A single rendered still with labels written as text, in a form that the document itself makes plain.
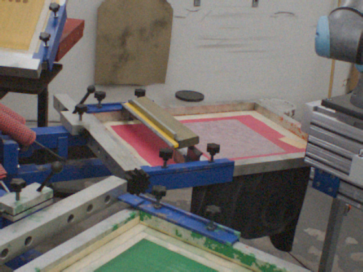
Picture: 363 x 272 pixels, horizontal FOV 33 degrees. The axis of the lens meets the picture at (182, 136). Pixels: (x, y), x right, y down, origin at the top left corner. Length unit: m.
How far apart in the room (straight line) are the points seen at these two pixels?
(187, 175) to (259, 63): 2.99
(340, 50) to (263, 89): 3.11
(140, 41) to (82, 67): 0.41
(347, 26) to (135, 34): 2.53
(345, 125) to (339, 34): 0.26
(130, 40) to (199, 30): 0.55
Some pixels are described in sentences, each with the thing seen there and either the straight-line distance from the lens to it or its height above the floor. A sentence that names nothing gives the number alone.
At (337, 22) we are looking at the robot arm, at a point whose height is 1.47.
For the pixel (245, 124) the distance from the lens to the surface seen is 2.42.
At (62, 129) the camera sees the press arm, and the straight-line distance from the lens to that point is 1.97.
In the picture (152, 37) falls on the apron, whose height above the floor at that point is 0.87.
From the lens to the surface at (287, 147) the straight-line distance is 2.25.
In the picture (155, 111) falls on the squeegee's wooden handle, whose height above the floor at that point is 1.06.
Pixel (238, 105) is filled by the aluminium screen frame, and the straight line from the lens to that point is 2.56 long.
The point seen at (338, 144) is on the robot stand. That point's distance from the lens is 1.85.
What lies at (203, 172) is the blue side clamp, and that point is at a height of 0.98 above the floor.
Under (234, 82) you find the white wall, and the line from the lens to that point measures 4.69.
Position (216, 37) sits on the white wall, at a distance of 4.50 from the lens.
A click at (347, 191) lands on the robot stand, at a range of 1.92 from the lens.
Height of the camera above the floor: 1.75
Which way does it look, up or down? 21 degrees down
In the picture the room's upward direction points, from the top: 6 degrees clockwise
